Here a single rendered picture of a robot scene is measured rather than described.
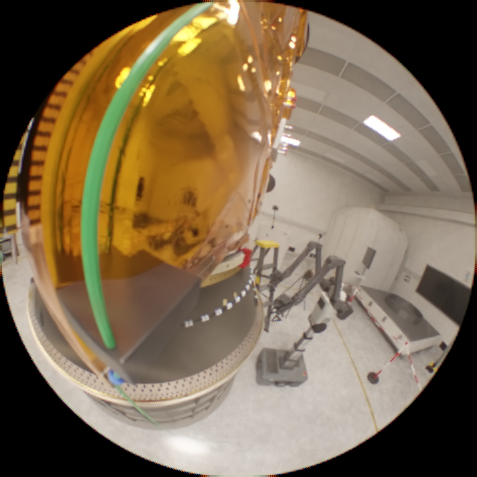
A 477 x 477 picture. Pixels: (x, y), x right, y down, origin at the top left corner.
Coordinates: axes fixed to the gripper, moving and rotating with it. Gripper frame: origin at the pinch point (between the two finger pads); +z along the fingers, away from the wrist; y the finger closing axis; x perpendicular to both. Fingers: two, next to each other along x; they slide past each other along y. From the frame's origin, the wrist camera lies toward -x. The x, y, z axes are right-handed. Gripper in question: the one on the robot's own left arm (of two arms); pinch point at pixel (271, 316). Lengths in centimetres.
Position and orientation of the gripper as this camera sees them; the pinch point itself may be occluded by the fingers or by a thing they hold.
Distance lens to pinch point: 129.8
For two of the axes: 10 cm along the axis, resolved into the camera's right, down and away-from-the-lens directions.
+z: -7.0, 6.7, 2.3
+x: 7.0, 7.1, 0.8
